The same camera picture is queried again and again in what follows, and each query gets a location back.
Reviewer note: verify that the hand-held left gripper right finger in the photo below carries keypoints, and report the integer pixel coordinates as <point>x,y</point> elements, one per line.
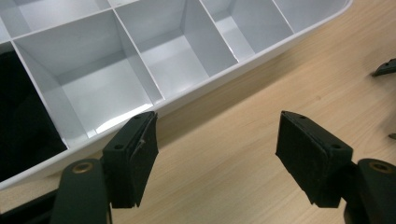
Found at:
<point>311,158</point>

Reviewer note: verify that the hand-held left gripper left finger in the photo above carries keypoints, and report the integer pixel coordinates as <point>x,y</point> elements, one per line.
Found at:
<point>130,161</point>

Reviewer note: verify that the pale divided storage box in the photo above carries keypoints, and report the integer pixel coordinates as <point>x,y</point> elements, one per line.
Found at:
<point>174,56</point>

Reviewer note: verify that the black sock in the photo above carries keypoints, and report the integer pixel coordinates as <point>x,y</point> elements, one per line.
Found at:
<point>21,124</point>

